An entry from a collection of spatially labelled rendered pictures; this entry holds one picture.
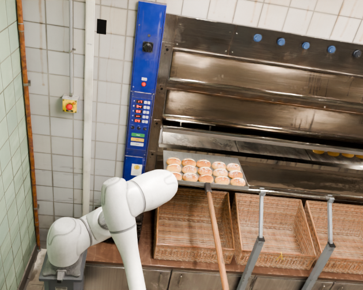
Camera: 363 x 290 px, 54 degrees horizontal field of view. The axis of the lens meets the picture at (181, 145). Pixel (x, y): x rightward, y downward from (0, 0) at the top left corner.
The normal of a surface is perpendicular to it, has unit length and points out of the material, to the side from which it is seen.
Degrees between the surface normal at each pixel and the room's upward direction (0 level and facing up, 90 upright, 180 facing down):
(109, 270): 90
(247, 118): 70
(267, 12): 90
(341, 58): 90
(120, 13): 90
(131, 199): 53
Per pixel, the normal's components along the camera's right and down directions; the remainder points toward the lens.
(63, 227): 0.08, -0.81
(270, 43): 0.04, 0.54
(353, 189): 0.09, 0.22
